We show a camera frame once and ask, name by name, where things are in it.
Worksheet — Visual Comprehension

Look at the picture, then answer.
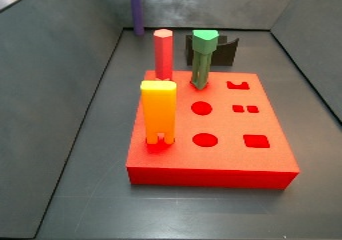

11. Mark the purple round cylinder peg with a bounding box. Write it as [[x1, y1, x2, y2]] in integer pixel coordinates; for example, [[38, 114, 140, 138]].
[[131, 0, 144, 36]]

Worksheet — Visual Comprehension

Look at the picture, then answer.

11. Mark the red foam shape board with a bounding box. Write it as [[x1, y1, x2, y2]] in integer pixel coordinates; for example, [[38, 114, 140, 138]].
[[125, 71, 299, 189]]

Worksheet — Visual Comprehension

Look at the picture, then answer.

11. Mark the yellow two-legged block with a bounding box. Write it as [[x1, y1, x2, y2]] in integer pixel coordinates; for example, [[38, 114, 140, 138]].
[[140, 80, 177, 145]]

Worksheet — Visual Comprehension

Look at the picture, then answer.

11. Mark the black curved block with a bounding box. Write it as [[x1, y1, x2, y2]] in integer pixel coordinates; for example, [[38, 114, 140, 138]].
[[185, 35, 239, 66]]

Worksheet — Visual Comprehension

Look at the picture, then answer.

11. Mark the red hexagonal peg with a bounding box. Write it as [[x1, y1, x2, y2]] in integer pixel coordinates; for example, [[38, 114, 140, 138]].
[[153, 29, 173, 80]]

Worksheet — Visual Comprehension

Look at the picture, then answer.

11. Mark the green pentagon peg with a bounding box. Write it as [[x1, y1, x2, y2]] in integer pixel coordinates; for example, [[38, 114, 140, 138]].
[[191, 30, 219, 90]]

